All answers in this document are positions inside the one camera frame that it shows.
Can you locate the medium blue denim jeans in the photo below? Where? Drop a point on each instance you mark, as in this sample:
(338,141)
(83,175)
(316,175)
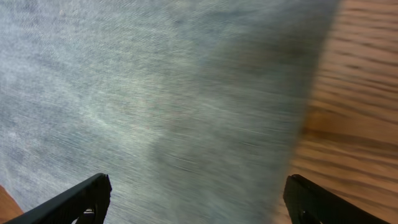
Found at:
(191,107)

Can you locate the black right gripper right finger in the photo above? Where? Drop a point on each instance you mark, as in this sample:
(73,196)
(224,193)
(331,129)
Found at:
(308,203)

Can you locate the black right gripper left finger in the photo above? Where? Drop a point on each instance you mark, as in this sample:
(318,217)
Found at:
(86,202)

